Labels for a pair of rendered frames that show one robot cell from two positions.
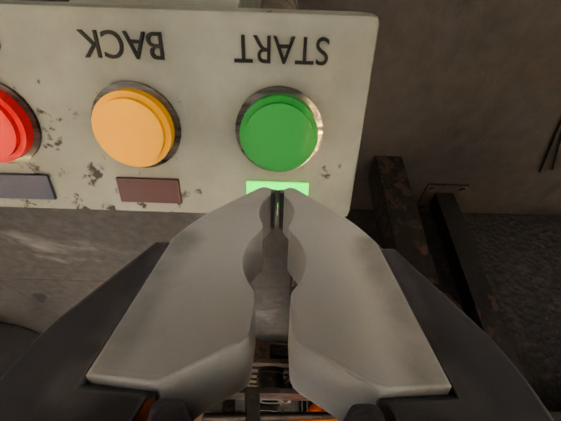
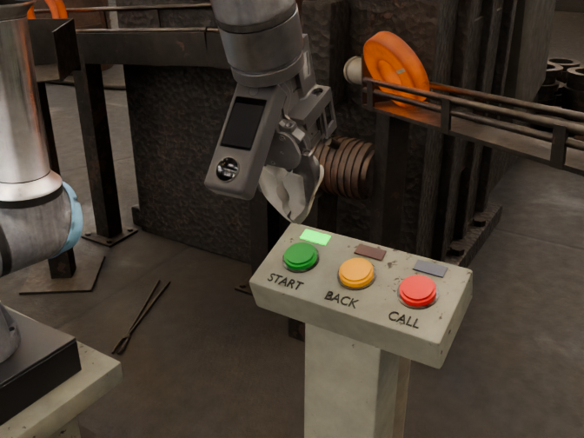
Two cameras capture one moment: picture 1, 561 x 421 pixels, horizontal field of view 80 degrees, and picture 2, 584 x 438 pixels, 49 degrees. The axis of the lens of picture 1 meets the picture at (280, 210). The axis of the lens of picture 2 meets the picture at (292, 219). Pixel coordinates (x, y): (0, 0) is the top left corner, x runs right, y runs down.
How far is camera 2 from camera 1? 0.63 m
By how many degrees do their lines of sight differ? 29
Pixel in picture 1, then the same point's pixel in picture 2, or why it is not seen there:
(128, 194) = (380, 252)
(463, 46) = (197, 407)
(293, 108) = (288, 260)
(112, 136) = (363, 269)
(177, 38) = (320, 295)
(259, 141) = (307, 253)
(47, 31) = (367, 311)
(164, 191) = (362, 249)
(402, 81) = (260, 401)
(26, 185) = (426, 267)
